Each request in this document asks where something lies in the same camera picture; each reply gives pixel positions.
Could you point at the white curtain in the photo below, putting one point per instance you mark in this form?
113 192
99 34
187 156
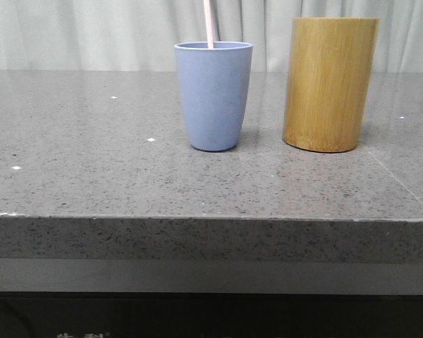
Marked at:
140 35

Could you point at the blue plastic cup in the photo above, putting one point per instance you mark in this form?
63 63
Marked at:
213 91

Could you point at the bamboo cylinder holder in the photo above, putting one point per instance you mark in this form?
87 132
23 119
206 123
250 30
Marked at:
330 68

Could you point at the pink chopstick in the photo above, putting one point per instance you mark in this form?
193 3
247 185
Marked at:
209 23

